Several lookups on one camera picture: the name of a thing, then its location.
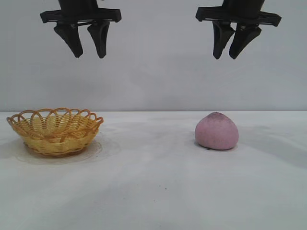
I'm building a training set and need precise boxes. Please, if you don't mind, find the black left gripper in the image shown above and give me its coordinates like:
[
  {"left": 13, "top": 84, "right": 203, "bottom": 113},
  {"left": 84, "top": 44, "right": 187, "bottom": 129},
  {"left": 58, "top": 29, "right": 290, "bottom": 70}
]
[{"left": 40, "top": 0, "right": 122, "bottom": 59}]

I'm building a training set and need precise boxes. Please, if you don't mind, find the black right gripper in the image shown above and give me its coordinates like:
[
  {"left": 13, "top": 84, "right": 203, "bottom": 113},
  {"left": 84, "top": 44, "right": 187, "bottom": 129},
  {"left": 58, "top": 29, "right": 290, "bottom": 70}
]
[{"left": 195, "top": 0, "right": 283, "bottom": 60}]

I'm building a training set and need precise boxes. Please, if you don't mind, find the pink peach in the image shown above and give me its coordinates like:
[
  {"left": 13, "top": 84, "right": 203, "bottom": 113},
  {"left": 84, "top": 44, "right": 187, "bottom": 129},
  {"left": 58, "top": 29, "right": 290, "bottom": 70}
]
[{"left": 194, "top": 111, "right": 239, "bottom": 151}]

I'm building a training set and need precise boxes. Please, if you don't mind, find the yellow woven wicker basket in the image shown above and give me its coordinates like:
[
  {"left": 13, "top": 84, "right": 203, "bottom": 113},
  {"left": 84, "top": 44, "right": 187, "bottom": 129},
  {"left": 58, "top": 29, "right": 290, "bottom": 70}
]
[{"left": 6, "top": 107, "right": 104, "bottom": 158}]

